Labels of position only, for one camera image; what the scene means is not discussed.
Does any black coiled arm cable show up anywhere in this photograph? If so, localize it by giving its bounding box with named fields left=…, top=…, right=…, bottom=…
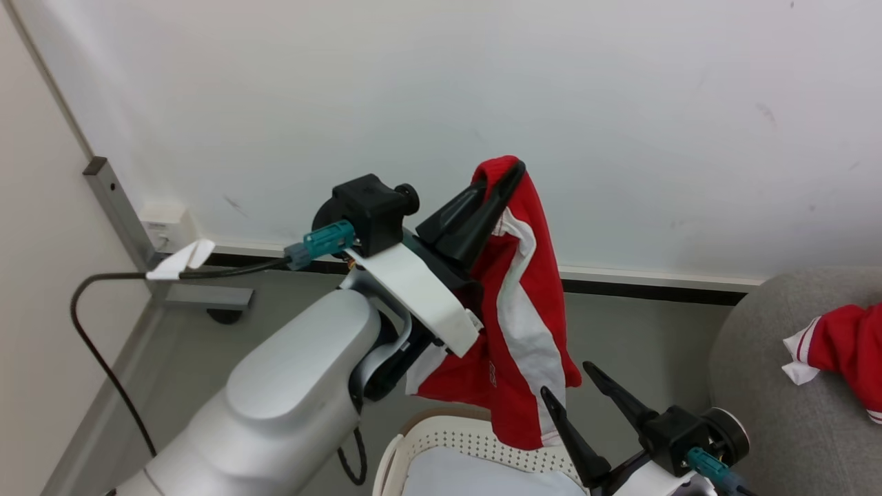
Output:
left=336, top=427, right=368, bottom=487

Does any white wall socket box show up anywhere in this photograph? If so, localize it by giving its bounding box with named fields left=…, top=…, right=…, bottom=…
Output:
left=140, top=202, right=199, bottom=254

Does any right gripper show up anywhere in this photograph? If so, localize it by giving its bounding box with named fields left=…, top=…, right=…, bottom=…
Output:
left=540, top=361, right=719, bottom=496

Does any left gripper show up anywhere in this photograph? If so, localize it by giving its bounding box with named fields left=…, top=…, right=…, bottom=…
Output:
left=343, top=160, right=526, bottom=358

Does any white laundry basket brown rim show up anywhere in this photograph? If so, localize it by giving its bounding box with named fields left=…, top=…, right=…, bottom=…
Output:
left=372, top=406, right=595, bottom=496

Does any grey upholstered seat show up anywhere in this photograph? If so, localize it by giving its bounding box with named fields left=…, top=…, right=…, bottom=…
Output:
left=708, top=267, right=882, bottom=496

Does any white black baseboard strip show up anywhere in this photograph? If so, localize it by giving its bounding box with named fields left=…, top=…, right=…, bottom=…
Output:
left=200, top=241, right=766, bottom=307

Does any black cable teal plug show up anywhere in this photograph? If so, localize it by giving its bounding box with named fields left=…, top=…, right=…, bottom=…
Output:
left=69, top=220, right=358, bottom=459
left=686, top=446, right=757, bottom=496

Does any red top striped cuff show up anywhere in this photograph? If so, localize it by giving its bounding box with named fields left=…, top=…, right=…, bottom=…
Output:
left=782, top=303, right=882, bottom=425

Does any white cloth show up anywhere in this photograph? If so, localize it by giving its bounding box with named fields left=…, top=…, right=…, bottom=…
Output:
left=407, top=448, right=588, bottom=496

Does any white tape tag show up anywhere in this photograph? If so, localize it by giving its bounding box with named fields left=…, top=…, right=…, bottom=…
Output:
left=145, top=238, right=216, bottom=281

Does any red shorts white band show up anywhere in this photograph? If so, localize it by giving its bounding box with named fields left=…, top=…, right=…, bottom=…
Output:
left=405, top=155, right=583, bottom=452

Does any grey metal frame post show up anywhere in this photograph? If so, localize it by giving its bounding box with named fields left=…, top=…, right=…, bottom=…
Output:
left=83, top=156, right=254, bottom=311

